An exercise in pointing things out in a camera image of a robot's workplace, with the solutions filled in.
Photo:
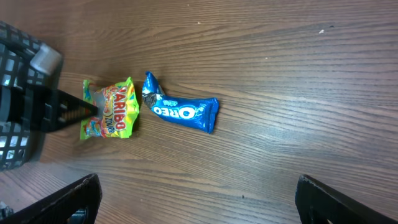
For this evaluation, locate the green Haribo candy bag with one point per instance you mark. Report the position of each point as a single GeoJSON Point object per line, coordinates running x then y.
{"type": "Point", "coordinates": [118, 109]}

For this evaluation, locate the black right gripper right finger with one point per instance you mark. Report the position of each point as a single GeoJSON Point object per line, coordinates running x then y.
{"type": "Point", "coordinates": [318, 203]}

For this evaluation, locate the blue Oreo cookie pack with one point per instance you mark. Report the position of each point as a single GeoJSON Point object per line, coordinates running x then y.
{"type": "Point", "coordinates": [193, 113]}

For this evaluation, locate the grey plastic mesh basket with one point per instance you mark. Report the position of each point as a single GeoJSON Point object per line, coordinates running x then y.
{"type": "Point", "coordinates": [29, 69]}

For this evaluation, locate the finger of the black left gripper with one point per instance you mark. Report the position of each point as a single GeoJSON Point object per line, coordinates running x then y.
{"type": "Point", "coordinates": [53, 109]}

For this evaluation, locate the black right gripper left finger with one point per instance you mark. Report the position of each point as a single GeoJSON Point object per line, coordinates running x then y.
{"type": "Point", "coordinates": [78, 202]}

